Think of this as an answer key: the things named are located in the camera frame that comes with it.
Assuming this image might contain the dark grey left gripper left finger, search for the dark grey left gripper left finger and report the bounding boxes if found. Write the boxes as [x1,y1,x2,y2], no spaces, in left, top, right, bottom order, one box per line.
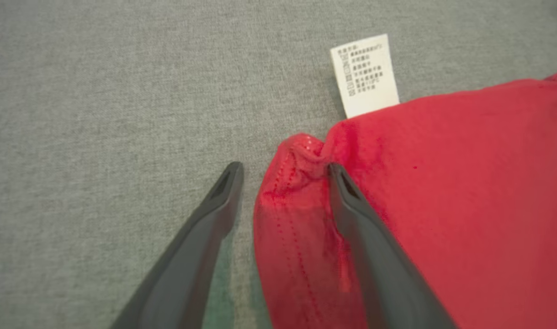
[108,161,244,329]

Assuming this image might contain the red shorts with white trim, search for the red shorts with white trim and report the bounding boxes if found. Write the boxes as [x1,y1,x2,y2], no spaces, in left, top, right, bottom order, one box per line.
[253,34,557,329]

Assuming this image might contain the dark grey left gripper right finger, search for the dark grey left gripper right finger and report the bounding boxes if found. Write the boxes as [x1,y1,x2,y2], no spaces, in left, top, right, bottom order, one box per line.
[328,163,458,329]

